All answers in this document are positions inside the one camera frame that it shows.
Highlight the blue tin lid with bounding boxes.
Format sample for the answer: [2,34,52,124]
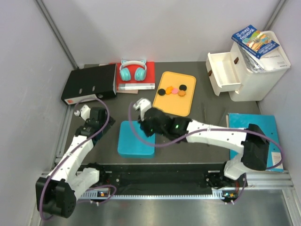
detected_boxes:
[117,121,155,153]

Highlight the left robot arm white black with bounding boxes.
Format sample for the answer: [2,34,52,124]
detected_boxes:
[35,105,115,218]

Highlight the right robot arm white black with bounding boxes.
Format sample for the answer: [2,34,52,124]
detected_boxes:
[129,98,269,186]

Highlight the black cookie left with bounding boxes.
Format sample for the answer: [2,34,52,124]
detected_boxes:
[158,89,166,96]

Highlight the black cookie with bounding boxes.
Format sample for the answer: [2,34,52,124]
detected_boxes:
[158,89,166,96]
[179,84,187,91]

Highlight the orange flower cookie top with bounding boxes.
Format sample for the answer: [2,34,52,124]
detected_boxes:
[165,86,174,95]

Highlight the orange flower cookie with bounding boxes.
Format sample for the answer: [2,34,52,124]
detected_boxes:
[165,86,174,95]
[178,90,186,97]

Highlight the yellow tray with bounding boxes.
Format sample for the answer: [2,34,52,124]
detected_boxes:
[152,72,196,117]

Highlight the orange flower cookie right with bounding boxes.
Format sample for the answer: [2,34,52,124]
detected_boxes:
[178,90,186,97]

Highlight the blue cookie tin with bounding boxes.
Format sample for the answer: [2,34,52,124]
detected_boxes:
[118,151,155,159]

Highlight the red book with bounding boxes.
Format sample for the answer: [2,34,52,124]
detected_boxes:
[116,61,155,92]

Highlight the black cookie right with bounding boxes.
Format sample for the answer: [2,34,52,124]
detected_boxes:
[179,84,187,91]

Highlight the teal cat ear headphones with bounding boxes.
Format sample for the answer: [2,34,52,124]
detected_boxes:
[119,60,147,81]

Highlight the white drawer cabinet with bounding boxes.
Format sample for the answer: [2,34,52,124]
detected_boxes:
[206,31,291,102]

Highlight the silver foil packet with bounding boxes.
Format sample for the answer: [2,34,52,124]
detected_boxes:
[238,45,265,73]

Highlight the blue paperback book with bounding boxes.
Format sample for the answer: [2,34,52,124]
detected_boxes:
[231,25,279,59]

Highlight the black ring binder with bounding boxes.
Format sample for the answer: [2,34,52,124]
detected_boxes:
[61,64,117,105]

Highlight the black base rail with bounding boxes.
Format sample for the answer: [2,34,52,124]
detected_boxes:
[80,163,244,188]

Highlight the grey cable duct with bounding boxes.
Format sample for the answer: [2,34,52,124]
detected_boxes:
[75,189,226,200]

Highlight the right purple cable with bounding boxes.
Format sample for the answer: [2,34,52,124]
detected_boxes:
[128,102,284,205]

